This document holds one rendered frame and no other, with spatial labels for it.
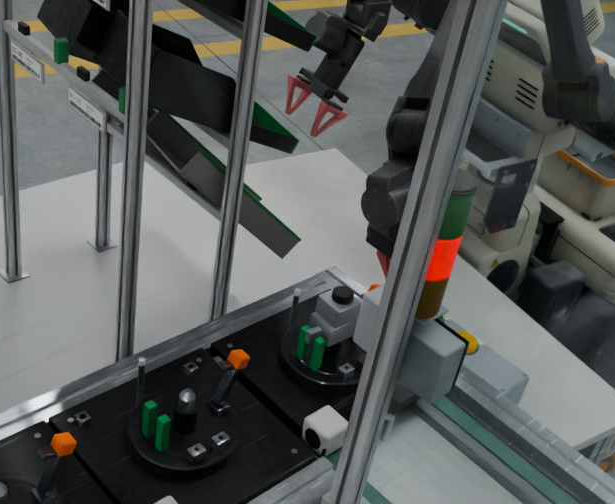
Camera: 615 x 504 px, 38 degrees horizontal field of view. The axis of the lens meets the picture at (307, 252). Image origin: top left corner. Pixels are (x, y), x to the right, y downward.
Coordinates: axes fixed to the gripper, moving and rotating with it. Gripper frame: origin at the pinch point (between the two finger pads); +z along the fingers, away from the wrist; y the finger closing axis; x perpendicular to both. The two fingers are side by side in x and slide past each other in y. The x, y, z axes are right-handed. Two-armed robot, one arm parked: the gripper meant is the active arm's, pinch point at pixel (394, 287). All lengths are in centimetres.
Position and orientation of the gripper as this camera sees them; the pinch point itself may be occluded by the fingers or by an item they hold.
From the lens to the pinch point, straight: 130.3
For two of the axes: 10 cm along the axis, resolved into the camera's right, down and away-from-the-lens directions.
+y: 6.8, 5.0, -5.4
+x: 7.2, -2.9, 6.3
